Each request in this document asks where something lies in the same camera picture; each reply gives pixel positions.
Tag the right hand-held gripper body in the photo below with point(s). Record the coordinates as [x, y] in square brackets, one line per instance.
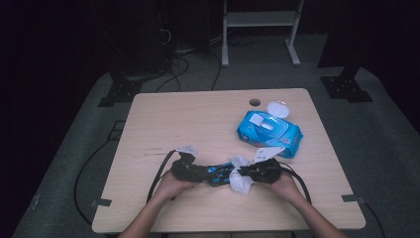
[269, 170]

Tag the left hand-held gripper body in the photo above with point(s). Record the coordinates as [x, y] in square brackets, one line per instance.
[189, 168]

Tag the blue and black toy car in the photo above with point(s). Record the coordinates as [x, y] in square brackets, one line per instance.
[220, 173]

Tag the white wet wipe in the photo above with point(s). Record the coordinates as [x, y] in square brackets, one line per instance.
[240, 183]

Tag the blue wet wipes pack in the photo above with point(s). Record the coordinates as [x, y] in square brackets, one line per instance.
[274, 132]

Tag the person's right hand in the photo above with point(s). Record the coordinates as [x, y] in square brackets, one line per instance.
[284, 188]

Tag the person's left hand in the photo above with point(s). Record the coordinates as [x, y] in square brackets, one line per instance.
[171, 188]

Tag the grey tape strip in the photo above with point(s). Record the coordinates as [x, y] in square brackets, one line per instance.
[101, 202]
[351, 198]

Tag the black stand base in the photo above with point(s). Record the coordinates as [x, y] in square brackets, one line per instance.
[120, 92]
[346, 87]

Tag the white metal stand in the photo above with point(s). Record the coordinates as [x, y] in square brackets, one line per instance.
[261, 19]

